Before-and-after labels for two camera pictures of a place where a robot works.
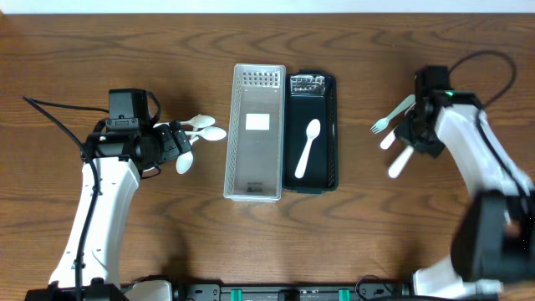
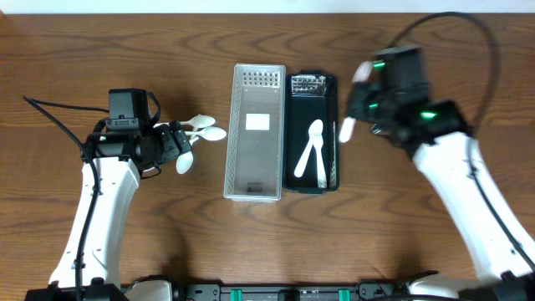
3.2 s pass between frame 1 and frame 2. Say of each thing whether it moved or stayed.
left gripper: stayed
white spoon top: stayed
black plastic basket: stayed
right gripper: moved
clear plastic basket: stayed
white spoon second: stayed
